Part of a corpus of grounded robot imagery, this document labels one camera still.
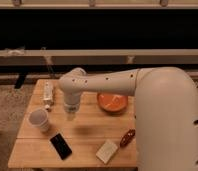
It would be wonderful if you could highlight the red chili pepper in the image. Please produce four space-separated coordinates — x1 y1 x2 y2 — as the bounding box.
120 129 135 148

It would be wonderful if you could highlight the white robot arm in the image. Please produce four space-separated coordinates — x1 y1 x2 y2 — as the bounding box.
59 67 198 171

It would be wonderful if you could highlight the grey horizontal rail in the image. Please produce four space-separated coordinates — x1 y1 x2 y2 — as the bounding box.
0 49 198 66

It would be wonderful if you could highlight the black smartphone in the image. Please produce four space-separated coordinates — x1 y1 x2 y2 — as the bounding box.
50 133 72 160

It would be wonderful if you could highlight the white clear bottle lying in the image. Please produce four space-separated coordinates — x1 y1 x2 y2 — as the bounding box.
43 81 54 105

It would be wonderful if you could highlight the orange bowl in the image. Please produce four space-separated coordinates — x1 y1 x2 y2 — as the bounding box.
97 93 128 114

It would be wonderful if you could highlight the white paper cup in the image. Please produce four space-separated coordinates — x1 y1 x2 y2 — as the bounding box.
28 109 50 133

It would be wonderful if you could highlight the beige sponge block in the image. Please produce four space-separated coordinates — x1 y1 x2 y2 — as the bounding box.
96 140 118 164

